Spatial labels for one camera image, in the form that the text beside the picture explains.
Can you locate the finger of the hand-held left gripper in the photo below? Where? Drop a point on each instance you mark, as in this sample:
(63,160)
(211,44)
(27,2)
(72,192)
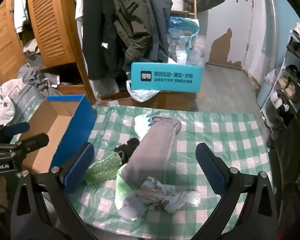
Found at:
(15,128)
(32,140)

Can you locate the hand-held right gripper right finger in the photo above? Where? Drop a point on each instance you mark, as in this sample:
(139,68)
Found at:
(211,167)

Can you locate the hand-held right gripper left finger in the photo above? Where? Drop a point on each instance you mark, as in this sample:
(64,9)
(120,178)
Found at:
(81,165)

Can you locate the green bubble wrap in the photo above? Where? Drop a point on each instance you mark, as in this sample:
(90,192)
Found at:
(102,167)

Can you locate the blue cardboard box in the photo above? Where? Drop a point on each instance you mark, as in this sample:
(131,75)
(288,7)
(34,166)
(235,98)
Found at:
(80,127)

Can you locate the white patterned cloth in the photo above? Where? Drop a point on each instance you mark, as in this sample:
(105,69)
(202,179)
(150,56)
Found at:
(175,200)

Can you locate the black sock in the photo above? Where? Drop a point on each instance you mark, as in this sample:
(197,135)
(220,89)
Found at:
(130,146)

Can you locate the grey cloth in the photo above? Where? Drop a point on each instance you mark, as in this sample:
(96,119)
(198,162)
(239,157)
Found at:
(152,152)

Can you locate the grey sock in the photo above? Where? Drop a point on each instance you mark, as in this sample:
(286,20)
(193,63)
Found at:
(132,208)

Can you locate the white teal-striped sock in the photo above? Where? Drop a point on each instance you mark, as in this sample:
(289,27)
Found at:
(141,127)

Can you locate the white towel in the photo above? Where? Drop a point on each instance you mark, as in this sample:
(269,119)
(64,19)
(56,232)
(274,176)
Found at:
(5,102)

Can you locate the grey printed bag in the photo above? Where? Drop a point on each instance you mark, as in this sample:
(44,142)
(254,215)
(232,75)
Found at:
(27,102)

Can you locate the green checked tablecloth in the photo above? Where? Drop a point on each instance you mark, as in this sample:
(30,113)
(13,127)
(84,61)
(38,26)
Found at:
(215,130)

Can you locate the pile of grey clothes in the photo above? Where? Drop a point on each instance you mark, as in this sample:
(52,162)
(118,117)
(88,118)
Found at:
(37,77)

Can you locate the brown cardboard box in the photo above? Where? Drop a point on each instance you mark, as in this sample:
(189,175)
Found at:
(170,100)

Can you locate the white plastic bag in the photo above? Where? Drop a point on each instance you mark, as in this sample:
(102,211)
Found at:
(142,95)

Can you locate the wooden louvred wardrobe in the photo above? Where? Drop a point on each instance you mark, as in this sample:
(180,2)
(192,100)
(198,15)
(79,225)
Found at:
(52,30)

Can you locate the white bin liner bag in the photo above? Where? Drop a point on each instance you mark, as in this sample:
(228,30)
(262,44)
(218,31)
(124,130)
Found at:
(271,77)

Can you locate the teal printed box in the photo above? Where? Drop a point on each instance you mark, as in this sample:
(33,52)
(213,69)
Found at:
(165,67)

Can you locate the group of shoes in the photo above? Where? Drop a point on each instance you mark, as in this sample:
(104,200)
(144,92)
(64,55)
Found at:
(288,85)

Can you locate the clear plastic bag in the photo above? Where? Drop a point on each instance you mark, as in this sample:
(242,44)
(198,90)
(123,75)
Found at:
(198,52)

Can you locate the hanging white garment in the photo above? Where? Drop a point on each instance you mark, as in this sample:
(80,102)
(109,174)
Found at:
(21,5)

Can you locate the shoe rack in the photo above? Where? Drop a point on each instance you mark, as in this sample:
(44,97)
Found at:
(282,62)

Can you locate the blue plastic bag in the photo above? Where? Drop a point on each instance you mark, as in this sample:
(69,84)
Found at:
(182,42)

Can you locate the black jacket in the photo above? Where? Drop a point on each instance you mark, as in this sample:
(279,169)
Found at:
(100,30)

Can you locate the white shirt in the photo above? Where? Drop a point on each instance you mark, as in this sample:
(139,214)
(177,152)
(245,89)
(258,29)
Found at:
(78,12)

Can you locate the white door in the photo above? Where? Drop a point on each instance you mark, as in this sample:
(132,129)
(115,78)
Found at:
(255,30)

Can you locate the olive jacket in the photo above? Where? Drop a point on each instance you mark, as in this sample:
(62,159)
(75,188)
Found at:
(132,17)

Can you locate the blue-grey jacket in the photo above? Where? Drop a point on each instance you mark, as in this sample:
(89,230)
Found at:
(157,17)

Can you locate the white pot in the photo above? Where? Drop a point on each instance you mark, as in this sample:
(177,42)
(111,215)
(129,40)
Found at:
(177,3)

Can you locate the wooden shelf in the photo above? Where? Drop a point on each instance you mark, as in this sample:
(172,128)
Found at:
(191,0)

